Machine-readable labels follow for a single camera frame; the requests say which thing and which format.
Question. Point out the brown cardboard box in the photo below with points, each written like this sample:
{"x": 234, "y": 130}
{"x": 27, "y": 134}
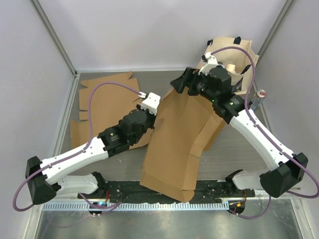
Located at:
{"x": 185, "y": 127}

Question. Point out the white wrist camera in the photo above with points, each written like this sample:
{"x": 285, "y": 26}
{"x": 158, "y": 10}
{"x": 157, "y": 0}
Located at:
{"x": 209, "y": 61}
{"x": 150, "y": 102}

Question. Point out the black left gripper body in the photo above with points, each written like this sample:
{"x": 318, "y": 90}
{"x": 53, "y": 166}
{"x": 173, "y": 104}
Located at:
{"x": 149, "y": 123}

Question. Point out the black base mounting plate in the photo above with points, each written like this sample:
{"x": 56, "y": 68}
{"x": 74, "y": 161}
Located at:
{"x": 206, "y": 191}

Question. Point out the beige canvas tote bag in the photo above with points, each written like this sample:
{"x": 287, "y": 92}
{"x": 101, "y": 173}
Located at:
{"x": 241, "y": 75}

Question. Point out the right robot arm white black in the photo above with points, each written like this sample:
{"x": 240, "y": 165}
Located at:
{"x": 281, "y": 173}

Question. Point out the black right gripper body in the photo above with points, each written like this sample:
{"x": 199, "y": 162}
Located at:
{"x": 200, "y": 84}

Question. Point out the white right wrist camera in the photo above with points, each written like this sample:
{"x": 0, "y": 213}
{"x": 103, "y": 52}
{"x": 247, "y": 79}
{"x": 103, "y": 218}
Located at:
{"x": 209, "y": 61}

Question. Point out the silver blue energy drink can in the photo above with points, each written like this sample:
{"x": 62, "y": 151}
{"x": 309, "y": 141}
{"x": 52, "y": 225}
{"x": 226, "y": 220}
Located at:
{"x": 257, "y": 99}

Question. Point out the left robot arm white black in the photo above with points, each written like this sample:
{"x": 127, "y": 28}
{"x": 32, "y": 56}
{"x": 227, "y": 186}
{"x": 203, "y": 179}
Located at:
{"x": 45, "y": 177}

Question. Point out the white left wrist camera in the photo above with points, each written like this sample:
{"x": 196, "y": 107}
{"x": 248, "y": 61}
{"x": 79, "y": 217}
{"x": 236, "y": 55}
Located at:
{"x": 150, "y": 102}

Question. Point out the slotted aluminium cable duct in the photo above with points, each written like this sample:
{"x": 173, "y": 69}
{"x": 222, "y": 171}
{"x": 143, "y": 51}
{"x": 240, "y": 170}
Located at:
{"x": 82, "y": 206}

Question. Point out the spare flat cardboard sheet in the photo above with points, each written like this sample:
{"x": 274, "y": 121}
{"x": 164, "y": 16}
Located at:
{"x": 109, "y": 104}

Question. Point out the beige paper roll in bag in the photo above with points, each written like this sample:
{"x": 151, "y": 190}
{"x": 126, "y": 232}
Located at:
{"x": 231, "y": 68}

